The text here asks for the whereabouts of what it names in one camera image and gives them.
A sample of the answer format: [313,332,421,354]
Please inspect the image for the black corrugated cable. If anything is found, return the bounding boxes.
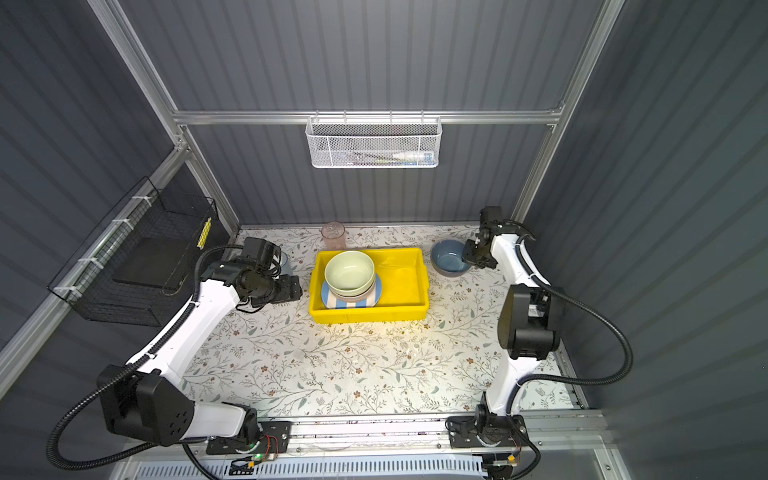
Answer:
[46,244,247,472]
[506,239,634,415]

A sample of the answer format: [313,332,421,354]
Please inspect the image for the frosted blue plastic cup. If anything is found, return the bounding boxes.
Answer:
[277,251,294,276]

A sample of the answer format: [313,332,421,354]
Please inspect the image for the white tube in basket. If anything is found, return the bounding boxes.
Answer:
[392,151,434,165]

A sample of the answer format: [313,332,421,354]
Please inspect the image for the right black corrugated cable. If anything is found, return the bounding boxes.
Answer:
[506,239,634,415]

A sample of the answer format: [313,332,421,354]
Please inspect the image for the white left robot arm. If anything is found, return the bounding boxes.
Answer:
[97,238,302,446]

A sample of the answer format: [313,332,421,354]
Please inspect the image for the lavender bowl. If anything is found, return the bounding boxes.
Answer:
[328,285,376,303]

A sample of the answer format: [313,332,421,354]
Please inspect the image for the white wire mesh basket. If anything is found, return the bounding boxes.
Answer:
[305,113,443,169]

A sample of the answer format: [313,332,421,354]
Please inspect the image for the black wire basket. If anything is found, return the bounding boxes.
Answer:
[48,177,218,328]

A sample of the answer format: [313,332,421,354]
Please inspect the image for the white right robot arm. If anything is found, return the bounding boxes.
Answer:
[462,206,564,446]

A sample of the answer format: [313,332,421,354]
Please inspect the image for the pink plastic cup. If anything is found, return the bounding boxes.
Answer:
[320,221,346,251]

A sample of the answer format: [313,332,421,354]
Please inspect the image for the light green bowl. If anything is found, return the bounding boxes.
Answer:
[324,251,376,297]

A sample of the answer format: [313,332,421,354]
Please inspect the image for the dark blue bowl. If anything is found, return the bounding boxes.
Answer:
[430,239,471,278]

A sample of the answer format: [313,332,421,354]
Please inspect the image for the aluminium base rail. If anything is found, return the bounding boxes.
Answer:
[112,410,626,479]

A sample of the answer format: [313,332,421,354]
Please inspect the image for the left black corrugated cable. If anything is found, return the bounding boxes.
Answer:
[46,244,247,472]

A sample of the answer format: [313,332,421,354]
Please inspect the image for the yellow plastic bin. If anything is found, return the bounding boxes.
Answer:
[309,248,429,324]

